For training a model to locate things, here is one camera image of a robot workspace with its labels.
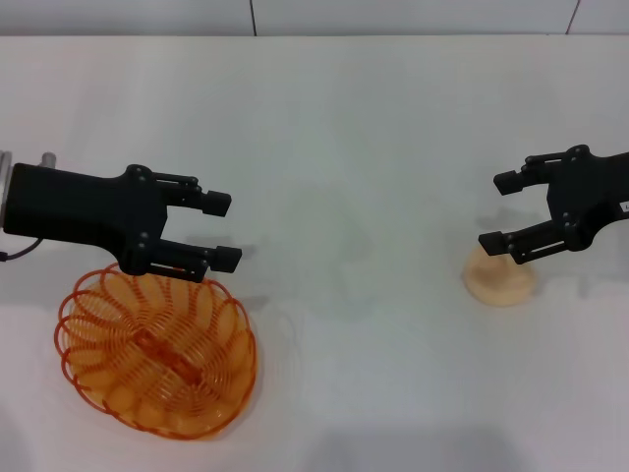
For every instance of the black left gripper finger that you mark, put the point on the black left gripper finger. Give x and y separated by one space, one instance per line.
223 258

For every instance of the round pale bread bun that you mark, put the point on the round pale bread bun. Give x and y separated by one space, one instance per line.
496 285

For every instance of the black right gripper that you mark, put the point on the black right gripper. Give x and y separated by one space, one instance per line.
589 196

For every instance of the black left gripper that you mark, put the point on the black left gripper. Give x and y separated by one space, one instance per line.
74 206

